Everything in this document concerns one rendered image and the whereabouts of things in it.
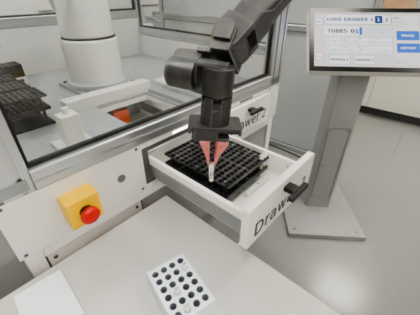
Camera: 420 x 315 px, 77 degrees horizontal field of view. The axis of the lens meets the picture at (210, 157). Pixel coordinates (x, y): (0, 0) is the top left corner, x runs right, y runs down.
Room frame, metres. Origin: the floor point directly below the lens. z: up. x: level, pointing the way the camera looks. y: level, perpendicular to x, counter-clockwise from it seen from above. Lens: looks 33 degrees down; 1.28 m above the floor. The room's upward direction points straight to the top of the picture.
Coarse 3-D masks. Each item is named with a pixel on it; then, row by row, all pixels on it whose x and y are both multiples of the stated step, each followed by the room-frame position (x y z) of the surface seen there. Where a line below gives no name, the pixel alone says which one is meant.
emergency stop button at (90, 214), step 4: (88, 208) 0.41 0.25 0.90; (92, 208) 0.41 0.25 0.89; (96, 208) 0.42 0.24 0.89; (84, 212) 0.40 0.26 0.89; (88, 212) 0.40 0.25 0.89; (92, 212) 0.40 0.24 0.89; (96, 212) 0.41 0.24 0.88; (100, 212) 0.42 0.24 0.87; (84, 216) 0.39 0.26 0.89; (88, 216) 0.40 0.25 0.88; (92, 216) 0.40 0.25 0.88; (96, 216) 0.41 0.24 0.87; (84, 220) 0.39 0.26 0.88; (88, 220) 0.39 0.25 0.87; (92, 220) 0.40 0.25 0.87; (96, 220) 0.41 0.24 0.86
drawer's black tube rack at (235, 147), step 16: (192, 144) 0.66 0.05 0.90; (240, 144) 0.66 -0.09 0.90; (176, 160) 0.59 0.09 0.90; (192, 160) 0.58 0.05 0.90; (224, 160) 0.58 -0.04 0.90; (240, 160) 0.59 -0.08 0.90; (192, 176) 0.55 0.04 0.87; (208, 176) 0.55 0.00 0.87; (224, 176) 0.51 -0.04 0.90; (256, 176) 0.56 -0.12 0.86; (224, 192) 0.49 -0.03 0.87
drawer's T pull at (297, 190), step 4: (288, 184) 0.47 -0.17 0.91; (292, 184) 0.47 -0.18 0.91; (304, 184) 0.46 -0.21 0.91; (308, 184) 0.47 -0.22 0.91; (284, 188) 0.46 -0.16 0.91; (288, 188) 0.45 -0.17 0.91; (292, 188) 0.45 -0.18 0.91; (296, 188) 0.45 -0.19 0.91; (300, 188) 0.45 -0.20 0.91; (304, 188) 0.46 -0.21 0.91; (288, 192) 0.45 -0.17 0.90; (292, 192) 0.44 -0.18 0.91; (296, 192) 0.44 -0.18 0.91; (300, 192) 0.44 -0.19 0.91; (292, 196) 0.43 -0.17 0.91; (296, 196) 0.43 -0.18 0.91; (288, 200) 0.42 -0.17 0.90; (292, 200) 0.42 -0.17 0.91
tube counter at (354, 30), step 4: (352, 28) 1.35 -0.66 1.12; (356, 28) 1.35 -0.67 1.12; (360, 28) 1.35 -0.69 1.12; (364, 28) 1.35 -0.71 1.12; (368, 28) 1.35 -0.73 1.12; (372, 28) 1.35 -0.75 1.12; (376, 28) 1.34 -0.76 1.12; (380, 28) 1.34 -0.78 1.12; (384, 28) 1.34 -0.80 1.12; (388, 28) 1.34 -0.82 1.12; (352, 32) 1.34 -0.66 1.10; (356, 32) 1.34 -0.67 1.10; (360, 32) 1.34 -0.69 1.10; (364, 32) 1.33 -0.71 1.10; (368, 32) 1.33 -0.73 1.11; (372, 32) 1.33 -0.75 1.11; (376, 32) 1.33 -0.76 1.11; (380, 32) 1.33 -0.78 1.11; (384, 32) 1.33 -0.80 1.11; (388, 32) 1.33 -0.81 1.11
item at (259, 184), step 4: (264, 176) 0.58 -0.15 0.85; (268, 176) 0.58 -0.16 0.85; (260, 180) 0.56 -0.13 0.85; (264, 180) 0.56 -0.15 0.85; (268, 180) 0.58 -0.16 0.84; (256, 184) 0.54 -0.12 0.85; (260, 184) 0.55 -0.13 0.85; (252, 188) 0.53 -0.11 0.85; (256, 188) 0.53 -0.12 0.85; (244, 192) 0.51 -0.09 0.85; (248, 192) 0.51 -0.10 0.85; (252, 192) 0.52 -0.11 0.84; (248, 196) 0.51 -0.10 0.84
